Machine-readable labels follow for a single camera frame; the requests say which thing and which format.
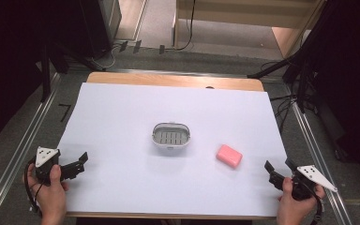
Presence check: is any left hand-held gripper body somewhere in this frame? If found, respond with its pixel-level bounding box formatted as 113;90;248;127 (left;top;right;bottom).
34;145;64;186

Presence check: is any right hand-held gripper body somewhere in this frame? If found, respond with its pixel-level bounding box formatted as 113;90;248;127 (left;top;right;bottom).
285;164;338;202

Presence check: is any pink soap bar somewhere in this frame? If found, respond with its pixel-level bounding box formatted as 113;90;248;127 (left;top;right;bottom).
215;143;244;170

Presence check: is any grey and white soap dish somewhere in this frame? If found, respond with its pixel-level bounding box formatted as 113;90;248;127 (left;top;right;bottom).
151;121;192;150

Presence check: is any person's left hand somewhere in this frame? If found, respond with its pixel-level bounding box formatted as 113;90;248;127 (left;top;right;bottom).
22;163;70;219

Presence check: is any person's right hand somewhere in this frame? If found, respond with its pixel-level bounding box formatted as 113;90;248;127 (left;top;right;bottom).
276;176;326;223

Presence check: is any white paper sheet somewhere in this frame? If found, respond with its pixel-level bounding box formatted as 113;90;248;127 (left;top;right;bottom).
56;82;289;218

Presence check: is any black stand leg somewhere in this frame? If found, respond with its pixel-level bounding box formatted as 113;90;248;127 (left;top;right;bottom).
247;52;304;80

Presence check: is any black curtain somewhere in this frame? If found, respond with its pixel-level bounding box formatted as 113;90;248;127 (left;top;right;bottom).
290;0;360;188
0;0;113;150

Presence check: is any wooden table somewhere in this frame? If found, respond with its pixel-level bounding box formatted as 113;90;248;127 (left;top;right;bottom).
65;71;278;220

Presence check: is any light wooden cabinet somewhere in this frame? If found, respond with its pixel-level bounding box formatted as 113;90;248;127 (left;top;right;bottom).
172;0;327;60

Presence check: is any metal floor rail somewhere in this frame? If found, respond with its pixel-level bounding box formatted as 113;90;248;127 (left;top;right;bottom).
289;93;354;225
0;72;63;225

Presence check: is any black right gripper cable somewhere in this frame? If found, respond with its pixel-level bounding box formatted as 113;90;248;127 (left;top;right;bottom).
306;182;325;225

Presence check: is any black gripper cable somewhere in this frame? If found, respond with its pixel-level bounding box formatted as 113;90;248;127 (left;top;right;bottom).
23;158;43;218
306;182;325;225

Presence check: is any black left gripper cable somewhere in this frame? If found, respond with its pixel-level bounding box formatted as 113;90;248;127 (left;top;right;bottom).
23;158;43;218

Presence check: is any bundle of black floor cables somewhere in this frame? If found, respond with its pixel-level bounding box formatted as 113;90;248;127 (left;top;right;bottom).
260;61;298;133

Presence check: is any white floor cable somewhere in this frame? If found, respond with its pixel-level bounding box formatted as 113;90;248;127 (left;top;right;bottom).
91;44;122;70

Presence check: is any black hanging cable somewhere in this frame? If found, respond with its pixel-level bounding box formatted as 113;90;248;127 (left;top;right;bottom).
165;0;198;53

